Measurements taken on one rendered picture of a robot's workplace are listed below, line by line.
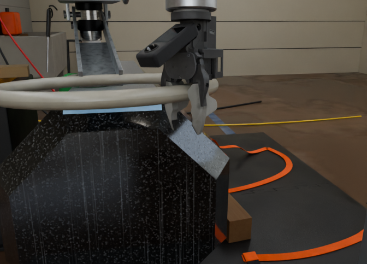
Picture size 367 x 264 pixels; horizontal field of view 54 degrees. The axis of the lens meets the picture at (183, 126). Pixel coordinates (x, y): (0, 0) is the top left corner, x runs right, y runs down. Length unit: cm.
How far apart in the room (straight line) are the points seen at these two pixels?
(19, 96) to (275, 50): 670
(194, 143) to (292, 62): 627
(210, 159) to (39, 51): 336
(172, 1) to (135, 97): 17
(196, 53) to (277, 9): 655
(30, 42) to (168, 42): 382
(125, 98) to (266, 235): 144
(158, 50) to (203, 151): 68
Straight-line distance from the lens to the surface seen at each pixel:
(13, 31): 473
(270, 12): 710
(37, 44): 435
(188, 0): 62
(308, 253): 183
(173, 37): 60
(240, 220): 178
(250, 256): 166
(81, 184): 117
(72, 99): 59
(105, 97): 58
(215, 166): 123
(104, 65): 118
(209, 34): 67
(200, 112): 62
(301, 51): 743
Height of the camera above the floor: 105
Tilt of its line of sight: 17 degrees down
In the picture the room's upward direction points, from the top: straight up
